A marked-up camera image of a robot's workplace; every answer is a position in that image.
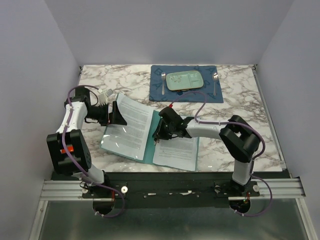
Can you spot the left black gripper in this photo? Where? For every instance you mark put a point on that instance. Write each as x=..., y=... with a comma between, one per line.
x=115, y=117

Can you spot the teal file folder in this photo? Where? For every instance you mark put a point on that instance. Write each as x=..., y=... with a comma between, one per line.
x=134, y=140

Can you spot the black mounting base plate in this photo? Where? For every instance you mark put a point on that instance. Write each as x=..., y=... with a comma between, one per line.
x=168, y=190

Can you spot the aluminium frame rail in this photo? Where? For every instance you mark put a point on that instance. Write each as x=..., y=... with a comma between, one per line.
x=70, y=190

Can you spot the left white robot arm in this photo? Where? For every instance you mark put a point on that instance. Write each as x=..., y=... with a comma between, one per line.
x=69, y=152

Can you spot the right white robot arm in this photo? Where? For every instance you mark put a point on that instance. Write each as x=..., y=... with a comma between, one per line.
x=243, y=142

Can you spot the silver spoon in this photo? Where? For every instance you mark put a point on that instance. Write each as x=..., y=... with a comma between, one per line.
x=215, y=78

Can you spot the silver fork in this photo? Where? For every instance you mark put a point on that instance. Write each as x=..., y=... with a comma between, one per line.
x=163, y=78

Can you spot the light green divided plate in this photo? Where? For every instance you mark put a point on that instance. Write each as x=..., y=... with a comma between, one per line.
x=184, y=80

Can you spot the printed sheet in folder pocket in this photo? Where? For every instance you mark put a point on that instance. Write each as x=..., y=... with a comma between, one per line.
x=129, y=140

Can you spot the blue cloth placemat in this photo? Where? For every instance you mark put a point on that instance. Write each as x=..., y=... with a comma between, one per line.
x=192, y=96

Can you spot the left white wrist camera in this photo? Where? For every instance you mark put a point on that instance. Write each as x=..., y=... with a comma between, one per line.
x=103, y=95

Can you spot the white printed paper sheets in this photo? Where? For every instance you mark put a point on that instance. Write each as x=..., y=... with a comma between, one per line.
x=178, y=153

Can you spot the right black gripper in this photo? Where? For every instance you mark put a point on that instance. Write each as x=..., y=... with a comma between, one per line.
x=159, y=133

